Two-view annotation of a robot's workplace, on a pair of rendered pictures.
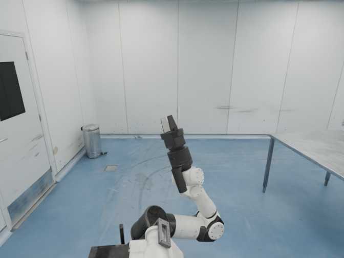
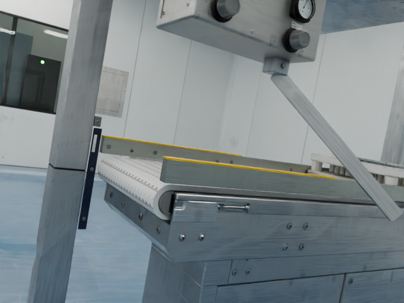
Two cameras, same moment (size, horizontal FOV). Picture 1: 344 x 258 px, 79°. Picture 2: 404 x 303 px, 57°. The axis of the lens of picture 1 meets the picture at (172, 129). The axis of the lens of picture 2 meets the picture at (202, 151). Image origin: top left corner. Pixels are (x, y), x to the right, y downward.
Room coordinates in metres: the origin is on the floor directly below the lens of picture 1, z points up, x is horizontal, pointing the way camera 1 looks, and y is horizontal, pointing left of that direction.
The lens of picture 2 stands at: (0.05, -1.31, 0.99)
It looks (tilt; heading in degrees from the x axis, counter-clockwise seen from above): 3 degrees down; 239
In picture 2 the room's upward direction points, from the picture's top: 10 degrees clockwise
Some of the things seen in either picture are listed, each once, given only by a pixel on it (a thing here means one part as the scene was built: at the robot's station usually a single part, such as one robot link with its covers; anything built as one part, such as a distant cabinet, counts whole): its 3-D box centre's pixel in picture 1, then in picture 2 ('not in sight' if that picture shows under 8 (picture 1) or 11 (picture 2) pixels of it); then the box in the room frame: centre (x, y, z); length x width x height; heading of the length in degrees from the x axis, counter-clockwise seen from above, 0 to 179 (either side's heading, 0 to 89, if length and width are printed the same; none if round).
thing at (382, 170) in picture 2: not in sight; (377, 168); (-0.85, -1.91, 0.97); 0.25 x 0.24 x 0.02; 91
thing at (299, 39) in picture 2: not in sight; (298, 36); (-0.31, -1.70, 1.14); 0.03 x 0.03 x 0.04; 2
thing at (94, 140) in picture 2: not in sight; (89, 178); (-0.15, -2.03, 0.86); 0.02 x 0.01 x 0.20; 2
